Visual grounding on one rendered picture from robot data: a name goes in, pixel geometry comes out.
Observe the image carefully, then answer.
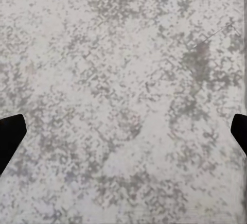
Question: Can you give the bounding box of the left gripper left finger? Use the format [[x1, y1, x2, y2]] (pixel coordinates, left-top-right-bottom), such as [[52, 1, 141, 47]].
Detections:
[[0, 114, 27, 175]]

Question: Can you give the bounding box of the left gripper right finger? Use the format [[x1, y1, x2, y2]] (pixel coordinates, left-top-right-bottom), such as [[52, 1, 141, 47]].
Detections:
[[231, 113, 247, 155]]

